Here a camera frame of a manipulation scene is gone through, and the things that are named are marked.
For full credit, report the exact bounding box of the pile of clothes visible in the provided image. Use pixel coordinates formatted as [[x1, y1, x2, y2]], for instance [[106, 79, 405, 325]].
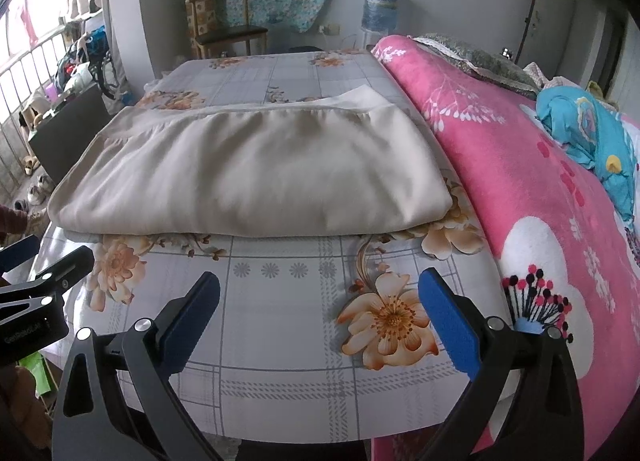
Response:
[[55, 26, 132, 102]]

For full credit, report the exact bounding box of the wooden chair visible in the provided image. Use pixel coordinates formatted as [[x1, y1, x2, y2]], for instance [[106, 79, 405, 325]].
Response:
[[185, 0, 269, 60]]

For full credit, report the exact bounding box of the black cabinet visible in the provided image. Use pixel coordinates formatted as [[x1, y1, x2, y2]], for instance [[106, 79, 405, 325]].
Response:
[[27, 83, 118, 186]]

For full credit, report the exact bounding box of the metal window railing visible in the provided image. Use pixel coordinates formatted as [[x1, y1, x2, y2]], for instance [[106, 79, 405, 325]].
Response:
[[0, 31, 71, 202]]

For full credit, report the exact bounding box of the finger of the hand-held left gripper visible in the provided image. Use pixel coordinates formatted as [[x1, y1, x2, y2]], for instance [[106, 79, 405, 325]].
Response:
[[0, 235, 41, 276], [0, 246, 96, 326]]

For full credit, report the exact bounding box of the grey patterned pillow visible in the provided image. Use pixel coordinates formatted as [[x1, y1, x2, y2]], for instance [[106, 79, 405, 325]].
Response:
[[412, 32, 541, 98]]

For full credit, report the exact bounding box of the green bag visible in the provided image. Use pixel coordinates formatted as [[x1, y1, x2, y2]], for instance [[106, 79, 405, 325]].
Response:
[[17, 353, 49, 395]]

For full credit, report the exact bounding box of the pink hanging garment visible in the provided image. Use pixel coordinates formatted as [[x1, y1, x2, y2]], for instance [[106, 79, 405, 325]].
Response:
[[12, 0, 42, 44]]

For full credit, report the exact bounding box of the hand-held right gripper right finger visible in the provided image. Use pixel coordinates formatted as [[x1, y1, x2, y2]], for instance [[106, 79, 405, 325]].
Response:
[[417, 267, 586, 461]]

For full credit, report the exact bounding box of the turquoise printed quilt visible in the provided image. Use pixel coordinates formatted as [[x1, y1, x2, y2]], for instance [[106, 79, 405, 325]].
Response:
[[536, 76, 640, 228]]

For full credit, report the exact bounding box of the pair of shoes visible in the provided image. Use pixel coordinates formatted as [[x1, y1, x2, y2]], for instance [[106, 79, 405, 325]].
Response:
[[12, 171, 57, 222]]

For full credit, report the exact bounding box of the grey floral bed sheet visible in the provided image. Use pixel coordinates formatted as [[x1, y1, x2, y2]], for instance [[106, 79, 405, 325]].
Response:
[[27, 51, 521, 442]]

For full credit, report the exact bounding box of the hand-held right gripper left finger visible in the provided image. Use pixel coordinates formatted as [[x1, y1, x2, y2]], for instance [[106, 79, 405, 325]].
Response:
[[51, 271, 223, 461]]

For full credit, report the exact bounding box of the beige zip jacket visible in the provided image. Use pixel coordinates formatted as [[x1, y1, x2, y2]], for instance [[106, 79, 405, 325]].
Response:
[[47, 85, 453, 238]]

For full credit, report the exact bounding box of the blue water jug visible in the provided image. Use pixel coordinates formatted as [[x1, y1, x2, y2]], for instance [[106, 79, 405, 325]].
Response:
[[362, 0, 401, 38]]

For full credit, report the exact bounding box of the person's left forearm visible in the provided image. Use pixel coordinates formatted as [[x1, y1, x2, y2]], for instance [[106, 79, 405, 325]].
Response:
[[0, 205, 30, 238]]

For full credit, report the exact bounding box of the pink floral blanket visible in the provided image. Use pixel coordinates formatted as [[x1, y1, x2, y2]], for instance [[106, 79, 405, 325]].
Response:
[[370, 35, 640, 461]]

